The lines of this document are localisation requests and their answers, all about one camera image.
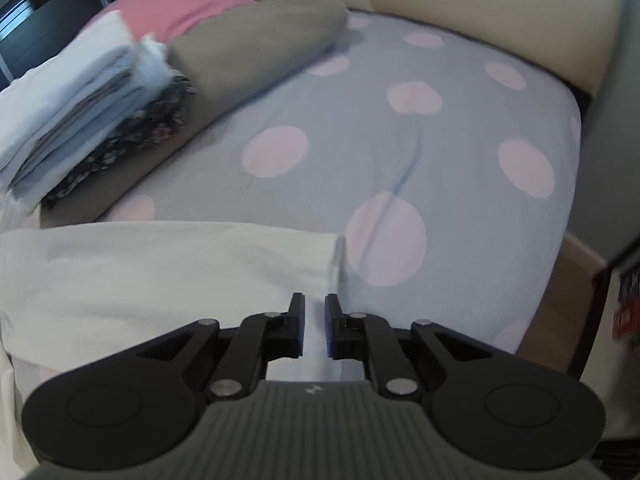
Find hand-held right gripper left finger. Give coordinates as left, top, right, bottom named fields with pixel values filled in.
left=135, top=292, right=307, bottom=402

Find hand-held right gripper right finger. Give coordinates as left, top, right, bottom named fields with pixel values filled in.
left=325, top=294, right=496, bottom=402

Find white t-shirt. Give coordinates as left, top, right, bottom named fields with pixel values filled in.
left=0, top=220, right=368, bottom=480

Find stack of folded light clothes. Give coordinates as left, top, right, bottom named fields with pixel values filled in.
left=7, top=35, right=176, bottom=208

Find grey pink-dotted bed sheet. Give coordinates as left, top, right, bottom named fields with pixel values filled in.
left=0, top=7, right=583, bottom=386

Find dark floral garment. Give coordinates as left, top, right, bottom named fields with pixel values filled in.
left=42, top=77, right=196, bottom=211

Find white folded garment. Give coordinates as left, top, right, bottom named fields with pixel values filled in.
left=0, top=10, right=138, bottom=171

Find pink folded garment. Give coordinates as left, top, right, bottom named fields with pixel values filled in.
left=90, top=0, right=261, bottom=43

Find dark wardrobe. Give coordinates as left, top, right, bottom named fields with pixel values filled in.
left=0, top=0, right=101, bottom=91

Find black side table frame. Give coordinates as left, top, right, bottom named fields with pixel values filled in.
left=565, top=240, right=640, bottom=386

